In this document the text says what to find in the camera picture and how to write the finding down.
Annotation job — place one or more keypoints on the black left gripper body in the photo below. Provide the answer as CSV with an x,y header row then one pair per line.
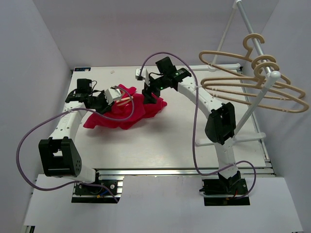
x,y
100,103

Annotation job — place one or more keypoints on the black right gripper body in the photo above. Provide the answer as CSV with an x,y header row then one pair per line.
x,y
156,85

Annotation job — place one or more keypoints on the red t shirt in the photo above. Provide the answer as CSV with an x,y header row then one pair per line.
x,y
133,106

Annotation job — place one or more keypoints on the beige hanger front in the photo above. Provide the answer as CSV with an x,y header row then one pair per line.
x,y
122,99

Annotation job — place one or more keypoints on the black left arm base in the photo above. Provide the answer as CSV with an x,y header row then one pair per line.
x,y
89,194

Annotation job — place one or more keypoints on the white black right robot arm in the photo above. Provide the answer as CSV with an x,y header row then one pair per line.
x,y
221,121

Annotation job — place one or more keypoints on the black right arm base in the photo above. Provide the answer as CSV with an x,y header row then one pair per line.
x,y
225,192

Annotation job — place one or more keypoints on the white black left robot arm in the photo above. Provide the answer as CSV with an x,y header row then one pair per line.
x,y
59,155

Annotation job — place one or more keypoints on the beige hanger middle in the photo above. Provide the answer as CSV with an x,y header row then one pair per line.
x,y
238,80

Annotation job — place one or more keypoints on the blue label sticker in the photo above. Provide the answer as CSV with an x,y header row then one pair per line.
x,y
82,69

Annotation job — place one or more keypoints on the aluminium table rail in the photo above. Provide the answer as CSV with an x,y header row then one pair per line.
x,y
262,172

